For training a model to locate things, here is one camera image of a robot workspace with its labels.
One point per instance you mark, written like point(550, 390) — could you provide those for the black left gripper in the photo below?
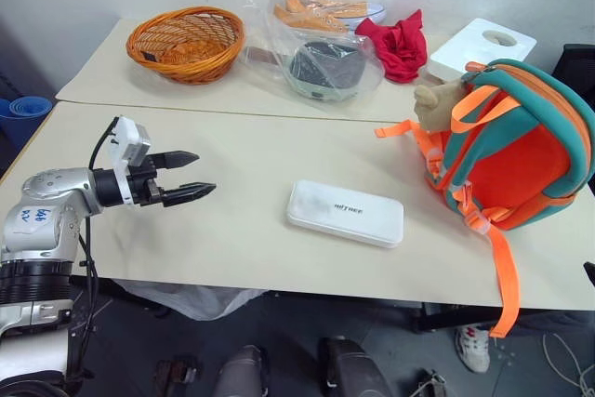
point(145, 181)

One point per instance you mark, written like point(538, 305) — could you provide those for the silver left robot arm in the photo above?
point(46, 211)

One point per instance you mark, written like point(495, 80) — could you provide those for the white rectangular box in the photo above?
point(345, 213)

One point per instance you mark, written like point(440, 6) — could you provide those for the teal and orange backpack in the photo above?
point(506, 155)

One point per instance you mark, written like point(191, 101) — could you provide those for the white plastic sack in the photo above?
point(186, 297)

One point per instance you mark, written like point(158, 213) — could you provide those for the orange wicker basket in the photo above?
point(186, 43)

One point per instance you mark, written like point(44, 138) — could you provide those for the blue rolled mat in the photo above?
point(23, 120)

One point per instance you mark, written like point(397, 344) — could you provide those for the grey round device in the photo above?
point(325, 71)

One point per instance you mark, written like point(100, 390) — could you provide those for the clear plastic bag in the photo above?
point(316, 43)

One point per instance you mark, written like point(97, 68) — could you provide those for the dark rounded robot foot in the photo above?
point(353, 369)
point(241, 371)

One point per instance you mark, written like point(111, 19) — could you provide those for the orange canvas shoe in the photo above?
point(321, 13)

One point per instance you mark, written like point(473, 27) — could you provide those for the red cloth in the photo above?
point(397, 46)

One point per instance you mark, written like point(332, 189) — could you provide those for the white box with hole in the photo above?
point(479, 46)

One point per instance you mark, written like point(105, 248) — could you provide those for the white and red sneaker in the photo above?
point(473, 346)

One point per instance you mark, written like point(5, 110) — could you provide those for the black chair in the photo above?
point(576, 62)

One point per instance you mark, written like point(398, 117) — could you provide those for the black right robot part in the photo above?
point(589, 272)

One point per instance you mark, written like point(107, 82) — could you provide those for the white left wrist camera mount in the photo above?
point(126, 143)

